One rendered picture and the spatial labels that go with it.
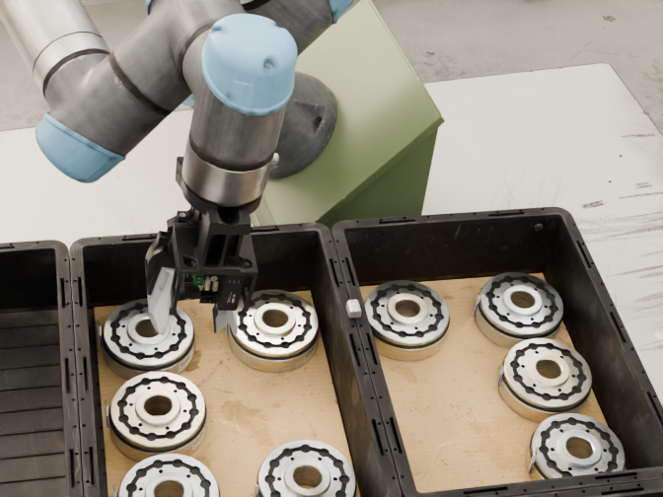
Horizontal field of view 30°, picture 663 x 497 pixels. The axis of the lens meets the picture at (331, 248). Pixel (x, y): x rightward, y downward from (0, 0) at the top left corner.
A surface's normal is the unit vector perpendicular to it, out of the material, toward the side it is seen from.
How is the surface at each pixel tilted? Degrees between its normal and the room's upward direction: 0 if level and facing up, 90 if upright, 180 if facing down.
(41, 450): 0
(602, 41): 0
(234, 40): 9
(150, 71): 62
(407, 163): 90
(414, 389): 0
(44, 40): 41
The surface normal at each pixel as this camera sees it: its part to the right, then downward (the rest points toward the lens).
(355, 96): -0.59, -0.40
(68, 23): 0.19, -0.60
